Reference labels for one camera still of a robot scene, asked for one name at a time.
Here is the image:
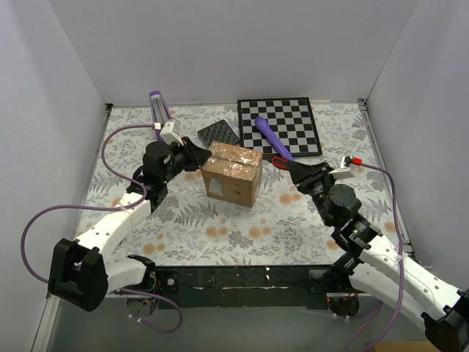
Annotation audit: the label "brown cardboard express box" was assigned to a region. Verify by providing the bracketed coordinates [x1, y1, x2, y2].
[202, 142, 263, 208]

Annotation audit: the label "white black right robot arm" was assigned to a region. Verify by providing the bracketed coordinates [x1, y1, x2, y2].
[287, 155, 468, 351]

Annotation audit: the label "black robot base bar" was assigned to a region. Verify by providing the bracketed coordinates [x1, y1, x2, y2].
[113, 252, 362, 309]

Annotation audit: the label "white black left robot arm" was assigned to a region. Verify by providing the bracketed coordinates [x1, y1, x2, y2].
[48, 137, 212, 312]

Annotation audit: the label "grey studded building plate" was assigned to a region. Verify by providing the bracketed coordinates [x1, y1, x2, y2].
[197, 120, 240, 148]

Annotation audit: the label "purple capped clear bottle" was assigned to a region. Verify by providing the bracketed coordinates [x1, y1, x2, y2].
[149, 91, 173, 123]

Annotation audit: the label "black white chessboard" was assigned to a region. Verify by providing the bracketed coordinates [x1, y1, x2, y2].
[237, 97, 322, 158]

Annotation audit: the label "purple toy microphone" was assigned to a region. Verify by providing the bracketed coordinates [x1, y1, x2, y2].
[254, 116, 293, 160]

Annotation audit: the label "brown cardboard boxes on floor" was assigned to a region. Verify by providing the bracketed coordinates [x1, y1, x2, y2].
[373, 341, 439, 352]

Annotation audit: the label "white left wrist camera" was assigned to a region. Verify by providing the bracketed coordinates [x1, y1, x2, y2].
[153, 120, 182, 145]

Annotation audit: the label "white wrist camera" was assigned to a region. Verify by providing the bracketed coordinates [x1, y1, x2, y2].
[329, 155, 362, 180]
[153, 120, 182, 145]

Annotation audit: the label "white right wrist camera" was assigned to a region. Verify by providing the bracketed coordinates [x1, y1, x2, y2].
[329, 155, 362, 180]

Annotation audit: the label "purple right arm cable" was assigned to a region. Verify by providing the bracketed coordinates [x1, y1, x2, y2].
[344, 163, 406, 352]

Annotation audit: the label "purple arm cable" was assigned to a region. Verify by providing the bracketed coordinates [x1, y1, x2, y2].
[21, 124, 183, 334]
[344, 163, 406, 352]

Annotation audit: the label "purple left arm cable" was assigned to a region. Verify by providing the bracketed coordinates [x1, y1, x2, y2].
[21, 124, 183, 334]

